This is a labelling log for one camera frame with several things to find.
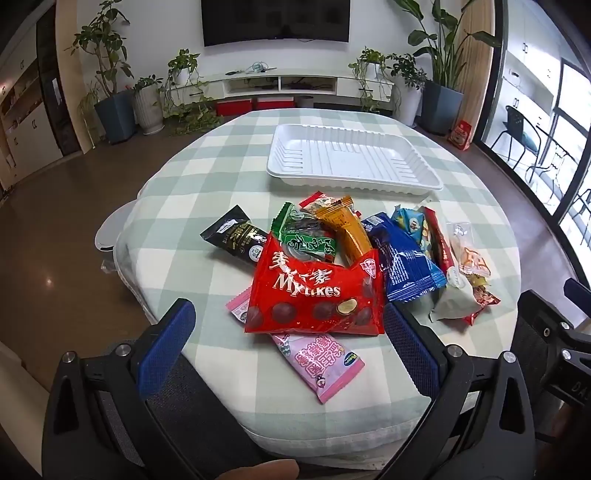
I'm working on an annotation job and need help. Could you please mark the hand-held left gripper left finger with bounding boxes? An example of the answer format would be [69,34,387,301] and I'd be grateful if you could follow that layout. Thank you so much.
[41,298,197,480]

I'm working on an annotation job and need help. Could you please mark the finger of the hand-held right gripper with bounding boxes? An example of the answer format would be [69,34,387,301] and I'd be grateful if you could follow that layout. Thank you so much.
[564,278,591,308]
[517,290,591,402]

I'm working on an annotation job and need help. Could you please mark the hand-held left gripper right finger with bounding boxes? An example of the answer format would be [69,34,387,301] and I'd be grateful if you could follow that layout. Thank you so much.
[379,302,536,480]

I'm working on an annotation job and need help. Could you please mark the grey white snack packet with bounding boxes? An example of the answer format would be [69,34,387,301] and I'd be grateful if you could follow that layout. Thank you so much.
[429,268,481,322]

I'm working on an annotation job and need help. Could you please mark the dark blue snack packet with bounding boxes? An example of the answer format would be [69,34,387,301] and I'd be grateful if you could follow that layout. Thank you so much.
[361,212,446,303]

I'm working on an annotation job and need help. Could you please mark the small red snack packet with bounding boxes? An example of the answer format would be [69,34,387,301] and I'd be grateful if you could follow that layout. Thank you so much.
[464,284,502,326]

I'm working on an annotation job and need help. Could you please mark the pink snack packet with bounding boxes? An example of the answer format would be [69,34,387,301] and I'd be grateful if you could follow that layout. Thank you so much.
[225,291,365,404]

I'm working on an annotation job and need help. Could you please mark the dark red snack packet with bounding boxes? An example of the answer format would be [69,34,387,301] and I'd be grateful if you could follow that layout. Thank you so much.
[445,222,490,282]

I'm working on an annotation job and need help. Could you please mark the red chocolate ball bag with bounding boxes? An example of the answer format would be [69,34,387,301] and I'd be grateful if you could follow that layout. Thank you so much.
[244,233,386,335]

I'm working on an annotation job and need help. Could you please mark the light blue snack packet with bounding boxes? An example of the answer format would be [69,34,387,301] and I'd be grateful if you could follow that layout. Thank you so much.
[392,205,439,259]

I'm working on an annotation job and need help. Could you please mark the black sesame snack packet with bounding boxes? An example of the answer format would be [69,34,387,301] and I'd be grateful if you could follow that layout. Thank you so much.
[200,205,269,267]

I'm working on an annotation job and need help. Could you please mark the orange brown snack packet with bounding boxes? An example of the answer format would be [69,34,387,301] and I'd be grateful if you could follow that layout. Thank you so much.
[314,196,374,268]

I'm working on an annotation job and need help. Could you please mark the red green snack packet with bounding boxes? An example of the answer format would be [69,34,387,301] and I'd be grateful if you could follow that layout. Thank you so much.
[299,193,361,217]

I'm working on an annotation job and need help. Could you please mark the white plastic tray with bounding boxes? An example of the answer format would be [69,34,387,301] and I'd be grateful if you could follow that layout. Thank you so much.
[267,124,444,193]

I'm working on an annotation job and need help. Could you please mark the person's left hand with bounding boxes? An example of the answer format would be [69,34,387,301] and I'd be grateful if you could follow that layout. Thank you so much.
[215,459,300,480]

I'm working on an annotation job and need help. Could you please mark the dark mesh cloth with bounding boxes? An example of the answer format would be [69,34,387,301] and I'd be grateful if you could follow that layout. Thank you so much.
[92,318,559,480]

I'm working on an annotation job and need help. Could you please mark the white round stool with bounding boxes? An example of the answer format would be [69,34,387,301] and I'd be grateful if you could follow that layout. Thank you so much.
[95,203,139,252]

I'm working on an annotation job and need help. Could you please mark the green white checked tablecloth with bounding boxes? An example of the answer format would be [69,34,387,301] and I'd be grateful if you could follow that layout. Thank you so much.
[115,109,522,457]

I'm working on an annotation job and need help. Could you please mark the black balcony chair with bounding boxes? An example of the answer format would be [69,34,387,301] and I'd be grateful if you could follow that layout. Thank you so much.
[492,105,555,185]

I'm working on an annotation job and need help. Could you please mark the red paper bag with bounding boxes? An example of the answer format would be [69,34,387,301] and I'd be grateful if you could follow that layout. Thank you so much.
[447,120,472,151]

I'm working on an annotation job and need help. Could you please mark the beige curtain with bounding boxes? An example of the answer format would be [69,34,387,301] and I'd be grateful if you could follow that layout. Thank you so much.
[462,0,495,139]

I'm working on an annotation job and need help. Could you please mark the large-leaf plant grey planter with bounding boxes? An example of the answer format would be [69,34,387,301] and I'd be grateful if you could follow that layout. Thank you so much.
[392,0,502,136]

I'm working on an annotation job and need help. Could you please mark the tall tree plant grey planter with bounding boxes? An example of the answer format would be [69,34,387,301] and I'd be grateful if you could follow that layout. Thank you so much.
[69,0,138,145]

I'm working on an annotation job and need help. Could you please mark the plant in white ribbed pot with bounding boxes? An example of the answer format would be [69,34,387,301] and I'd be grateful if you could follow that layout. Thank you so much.
[133,76,165,136]

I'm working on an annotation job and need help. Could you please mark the leafy plant tall white pot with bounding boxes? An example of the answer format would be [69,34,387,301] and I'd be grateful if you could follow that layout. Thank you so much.
[388,53,428,127]

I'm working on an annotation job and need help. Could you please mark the white television cabinet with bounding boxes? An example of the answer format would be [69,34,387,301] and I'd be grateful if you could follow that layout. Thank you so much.
[182,69,402,104]

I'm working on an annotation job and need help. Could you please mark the trailing pothos on stand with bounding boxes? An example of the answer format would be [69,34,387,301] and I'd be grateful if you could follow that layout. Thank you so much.
[159,48,222,137]

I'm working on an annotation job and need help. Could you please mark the trailing pothos on cabinet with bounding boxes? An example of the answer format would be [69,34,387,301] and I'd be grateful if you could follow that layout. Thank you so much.
[348,46,393,114]

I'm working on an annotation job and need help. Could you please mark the white wall cabinet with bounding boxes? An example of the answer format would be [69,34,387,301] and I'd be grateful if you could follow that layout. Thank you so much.
[0,9,63,190]

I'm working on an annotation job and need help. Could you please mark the black wall television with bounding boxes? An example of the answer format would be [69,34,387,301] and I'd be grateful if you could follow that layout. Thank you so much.
[201,0,350,47]

